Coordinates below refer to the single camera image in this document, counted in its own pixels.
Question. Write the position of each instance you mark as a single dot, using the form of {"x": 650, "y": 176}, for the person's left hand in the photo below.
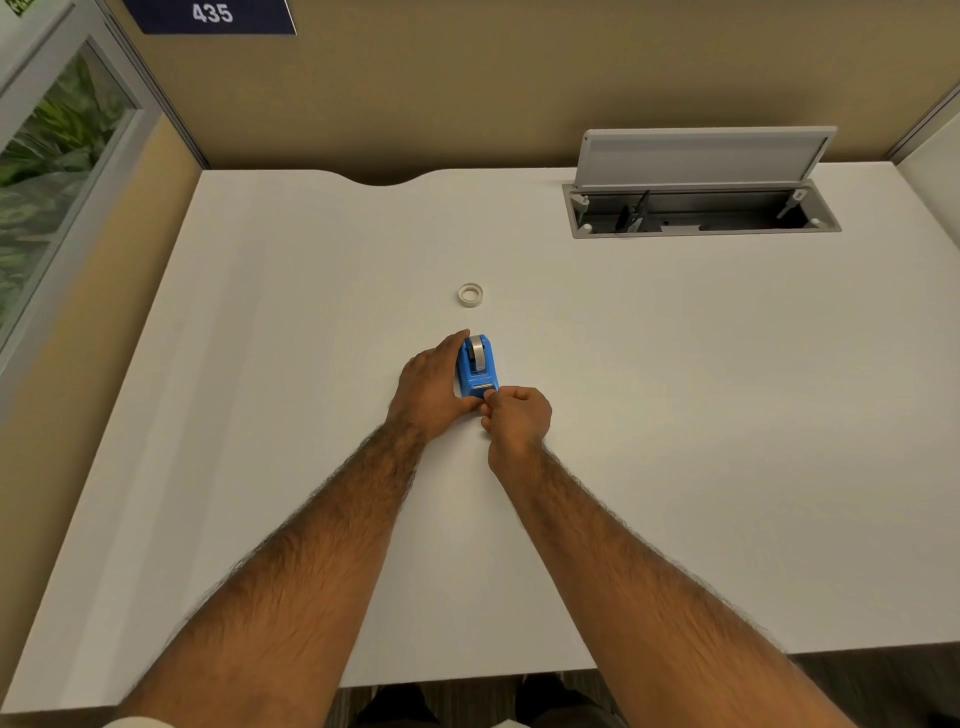
{"x": 429, "y": 390}

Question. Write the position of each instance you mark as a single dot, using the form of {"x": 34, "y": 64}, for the person's right hand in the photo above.
{"x": 520, "y": 427}

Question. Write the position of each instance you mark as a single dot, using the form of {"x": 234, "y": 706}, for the person's right fingers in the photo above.
{"x": 495, "y": 405}

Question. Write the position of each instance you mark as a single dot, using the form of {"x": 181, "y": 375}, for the person's left thumb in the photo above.
{"x": 466, "y": 403}

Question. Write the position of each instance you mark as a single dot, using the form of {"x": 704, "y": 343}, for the blue tape dispenser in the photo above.
{"x": 478, "y": 367}

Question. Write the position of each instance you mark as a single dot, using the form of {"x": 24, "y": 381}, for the person's right forearm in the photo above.
{"x": 660, "y": 600}

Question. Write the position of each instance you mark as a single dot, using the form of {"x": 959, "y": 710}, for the person's left forearm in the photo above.
{"x": 274, "y": 592}

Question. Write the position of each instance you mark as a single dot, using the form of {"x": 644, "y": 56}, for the tape roll in dispenser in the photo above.
{"x": 476, "y": 350}

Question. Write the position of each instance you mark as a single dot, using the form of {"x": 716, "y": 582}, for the clear tape roll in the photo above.
{"x": 470, "y": 295}

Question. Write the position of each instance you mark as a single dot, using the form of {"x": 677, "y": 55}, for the person's dark trousers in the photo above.
{"x": 487, "y": 705}

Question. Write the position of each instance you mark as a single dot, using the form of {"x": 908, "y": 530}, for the dark blue sign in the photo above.
{"x": 210, "y": 15}

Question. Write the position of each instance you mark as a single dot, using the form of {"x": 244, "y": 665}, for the grey framed glass partition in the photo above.
{"x": 56, "y": 165}

